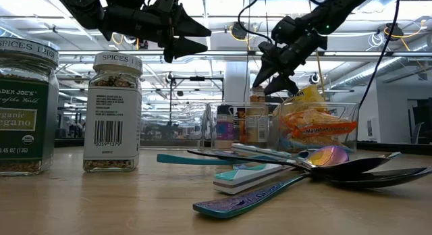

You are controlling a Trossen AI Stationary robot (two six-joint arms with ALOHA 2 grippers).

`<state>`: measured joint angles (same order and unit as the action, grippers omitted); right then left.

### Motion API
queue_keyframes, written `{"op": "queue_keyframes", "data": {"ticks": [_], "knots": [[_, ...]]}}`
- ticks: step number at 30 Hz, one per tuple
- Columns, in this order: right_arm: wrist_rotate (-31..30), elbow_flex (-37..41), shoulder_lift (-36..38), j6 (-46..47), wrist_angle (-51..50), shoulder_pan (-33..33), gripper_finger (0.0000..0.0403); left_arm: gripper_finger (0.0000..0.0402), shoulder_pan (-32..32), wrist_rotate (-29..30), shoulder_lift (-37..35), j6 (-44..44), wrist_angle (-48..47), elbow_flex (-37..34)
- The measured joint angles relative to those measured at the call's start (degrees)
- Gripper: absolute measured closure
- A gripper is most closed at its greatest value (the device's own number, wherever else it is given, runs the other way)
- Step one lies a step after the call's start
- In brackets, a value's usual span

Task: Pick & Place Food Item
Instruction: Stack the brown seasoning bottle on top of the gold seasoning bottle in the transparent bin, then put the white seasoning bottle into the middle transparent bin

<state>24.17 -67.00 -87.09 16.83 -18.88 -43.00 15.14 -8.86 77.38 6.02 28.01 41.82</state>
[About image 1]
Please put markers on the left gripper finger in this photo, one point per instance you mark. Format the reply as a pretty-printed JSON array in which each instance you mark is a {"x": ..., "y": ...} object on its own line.
[
  {"x": 189, "y": 47},
  {"x": 189, "y": 27}
]

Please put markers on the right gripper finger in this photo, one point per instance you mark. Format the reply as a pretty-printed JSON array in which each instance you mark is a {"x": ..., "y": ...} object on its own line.
[
  {"x": 285, "y": 84},
  {"x": 270, "y": 69}
]

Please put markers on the yellow red ramen packet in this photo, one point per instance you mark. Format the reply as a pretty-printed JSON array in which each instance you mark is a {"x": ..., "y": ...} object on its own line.
[{"x": 308, "y": 95}]

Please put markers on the orange ramen packet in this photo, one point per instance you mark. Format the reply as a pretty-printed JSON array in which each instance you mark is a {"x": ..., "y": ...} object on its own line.
[{"x": 324, "y": 129}]

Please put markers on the orange label spice bottle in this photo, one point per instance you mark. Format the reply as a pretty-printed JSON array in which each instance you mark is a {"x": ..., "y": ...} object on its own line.
[{"x": 241, "y": 127}]

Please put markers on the blue yellow ramen packet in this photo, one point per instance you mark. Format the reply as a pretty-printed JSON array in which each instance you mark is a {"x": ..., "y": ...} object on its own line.
[{"x": 297, "y": 146}]

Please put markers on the purple label spice bottle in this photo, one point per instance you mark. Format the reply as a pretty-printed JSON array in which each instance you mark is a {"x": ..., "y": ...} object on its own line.
[{"x": 225, "y": 130}]

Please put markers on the white label spice jar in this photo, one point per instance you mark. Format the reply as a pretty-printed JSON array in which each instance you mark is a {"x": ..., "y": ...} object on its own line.
[{"x": 111, "y": 120}]

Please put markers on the dark mirror spoon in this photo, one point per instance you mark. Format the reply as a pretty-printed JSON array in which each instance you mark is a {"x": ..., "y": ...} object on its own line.
[
  {"x": 378, "y": 177},
  {"x": 354, "y": 165}
]

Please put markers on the green label oregano jar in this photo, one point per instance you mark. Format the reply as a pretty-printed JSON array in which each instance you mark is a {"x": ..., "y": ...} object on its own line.
[{"x": 27, "y": 120}]

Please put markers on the white building column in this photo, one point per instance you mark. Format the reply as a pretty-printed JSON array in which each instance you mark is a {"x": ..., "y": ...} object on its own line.
[{"x": 236, "y": 79}]

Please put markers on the clear plastic bin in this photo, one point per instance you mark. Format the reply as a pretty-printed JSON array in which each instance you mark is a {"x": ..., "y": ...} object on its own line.
[
  {"x": 352, "y": 110},
  {"x": 211, "y": 133},
  {"x": 182, "y": 127}
]

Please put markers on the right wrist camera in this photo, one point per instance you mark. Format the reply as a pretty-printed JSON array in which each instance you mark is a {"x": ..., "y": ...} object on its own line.
[{"x": 285, "y": 29}]

